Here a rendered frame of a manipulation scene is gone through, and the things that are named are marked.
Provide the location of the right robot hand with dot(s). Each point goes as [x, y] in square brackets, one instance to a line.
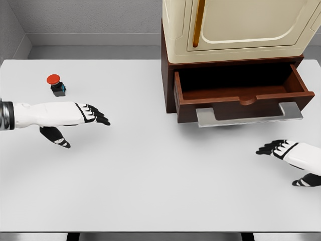
[301, 155]

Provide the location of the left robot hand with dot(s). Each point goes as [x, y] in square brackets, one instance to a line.
[65, 113]

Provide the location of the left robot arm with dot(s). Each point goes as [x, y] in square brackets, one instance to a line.
[22, 114]

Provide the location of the brown wooden cabinet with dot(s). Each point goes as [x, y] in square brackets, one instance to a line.
[170, 82]

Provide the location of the red button switch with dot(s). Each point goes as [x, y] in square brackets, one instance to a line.
[56, 85]

